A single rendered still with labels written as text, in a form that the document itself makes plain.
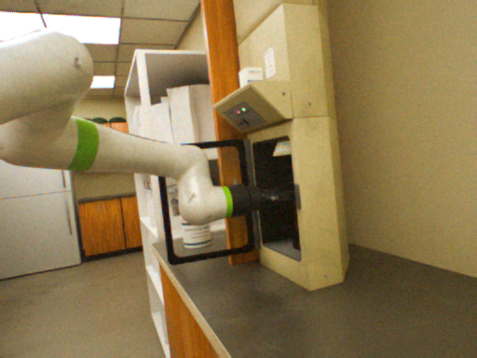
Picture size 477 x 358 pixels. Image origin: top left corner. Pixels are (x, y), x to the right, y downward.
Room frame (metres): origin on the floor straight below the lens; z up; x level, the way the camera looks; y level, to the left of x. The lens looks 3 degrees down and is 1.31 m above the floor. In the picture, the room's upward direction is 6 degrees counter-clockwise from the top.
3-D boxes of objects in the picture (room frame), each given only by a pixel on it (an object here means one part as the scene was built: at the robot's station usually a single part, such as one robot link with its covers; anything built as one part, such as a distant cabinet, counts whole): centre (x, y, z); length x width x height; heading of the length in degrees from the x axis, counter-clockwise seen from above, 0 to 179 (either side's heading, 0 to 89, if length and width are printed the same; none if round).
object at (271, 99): (1.04, -0.05, 1.46); 0.32 x 0.11 x 0.10; 22
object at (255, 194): (1.02, -0.06, 1.20); 0.09 x 0.08 x 0.07; 111
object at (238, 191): (0.99, 0.01, 1.20); 0.09 x 0.06 x 0.12; 21
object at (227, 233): (1.16, 0.12, 1.19); 0.30 x 0.01 x 0.40; 104
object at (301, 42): (1.10, -0.22, 1.33); 0.32 x 0.25 x 0.77; 22
